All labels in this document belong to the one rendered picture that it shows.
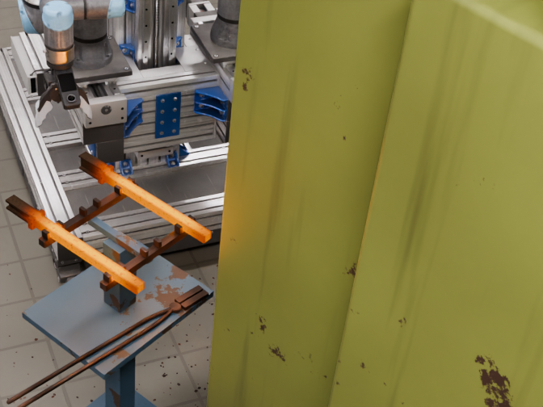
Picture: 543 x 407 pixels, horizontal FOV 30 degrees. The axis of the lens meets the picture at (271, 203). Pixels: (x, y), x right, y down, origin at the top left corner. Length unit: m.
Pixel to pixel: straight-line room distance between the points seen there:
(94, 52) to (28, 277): 0.91
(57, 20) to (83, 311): 0.74
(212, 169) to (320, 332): 1.87
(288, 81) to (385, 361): 0.52
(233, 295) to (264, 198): 0.33
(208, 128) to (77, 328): 1.17
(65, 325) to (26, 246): 1.24
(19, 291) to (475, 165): 2.46
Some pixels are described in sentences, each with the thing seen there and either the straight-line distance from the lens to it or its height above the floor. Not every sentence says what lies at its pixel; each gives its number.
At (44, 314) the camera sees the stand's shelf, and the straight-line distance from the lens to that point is 2.66.
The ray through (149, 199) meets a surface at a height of 0.94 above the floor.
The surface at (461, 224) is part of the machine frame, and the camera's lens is 1.51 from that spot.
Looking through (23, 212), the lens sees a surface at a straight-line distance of 2.54.
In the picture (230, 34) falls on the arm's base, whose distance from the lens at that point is 3.39.
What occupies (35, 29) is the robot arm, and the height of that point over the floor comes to 0.96.
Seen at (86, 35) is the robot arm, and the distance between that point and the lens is 3.23.
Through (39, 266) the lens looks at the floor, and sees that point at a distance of 3.76.
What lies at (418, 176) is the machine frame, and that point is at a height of 1.68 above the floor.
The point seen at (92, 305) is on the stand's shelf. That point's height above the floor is 0.67.
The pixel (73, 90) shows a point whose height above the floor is 1.08.
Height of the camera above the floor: 2.60
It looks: 40 degrees down
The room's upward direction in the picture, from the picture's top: 7 degrees clockwise
